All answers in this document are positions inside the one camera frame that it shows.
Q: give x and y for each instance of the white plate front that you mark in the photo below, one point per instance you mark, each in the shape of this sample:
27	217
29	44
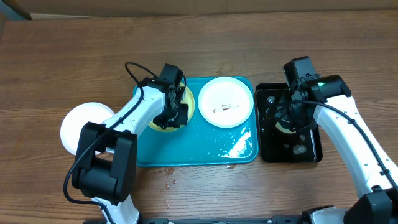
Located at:
75	120

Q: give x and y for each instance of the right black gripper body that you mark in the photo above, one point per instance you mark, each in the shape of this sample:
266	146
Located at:
293	114

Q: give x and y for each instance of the green yellow sponge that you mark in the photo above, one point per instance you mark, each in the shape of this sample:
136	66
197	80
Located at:
282	129

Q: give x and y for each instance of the black water tray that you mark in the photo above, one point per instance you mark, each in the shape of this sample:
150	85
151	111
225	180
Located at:
275	146

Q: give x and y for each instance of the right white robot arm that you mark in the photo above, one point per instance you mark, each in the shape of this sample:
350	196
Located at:
328	102

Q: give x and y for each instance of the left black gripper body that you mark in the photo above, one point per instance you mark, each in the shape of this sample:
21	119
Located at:
174	117

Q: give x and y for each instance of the yellow-green rimmed plate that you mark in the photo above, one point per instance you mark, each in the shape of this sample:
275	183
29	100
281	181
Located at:
188	99

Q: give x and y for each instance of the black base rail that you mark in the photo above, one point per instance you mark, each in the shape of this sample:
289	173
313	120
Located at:
217	221

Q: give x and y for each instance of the teal plastic tray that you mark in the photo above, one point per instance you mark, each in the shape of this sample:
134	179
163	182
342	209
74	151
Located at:
199	142

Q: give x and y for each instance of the white plate upper right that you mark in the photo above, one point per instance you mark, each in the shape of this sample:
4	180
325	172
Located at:
225	102

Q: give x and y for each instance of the white plate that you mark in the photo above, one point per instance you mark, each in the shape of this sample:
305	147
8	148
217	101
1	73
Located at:
75	120
225	102

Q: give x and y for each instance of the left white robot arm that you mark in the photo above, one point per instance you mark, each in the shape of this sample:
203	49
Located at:
105	161

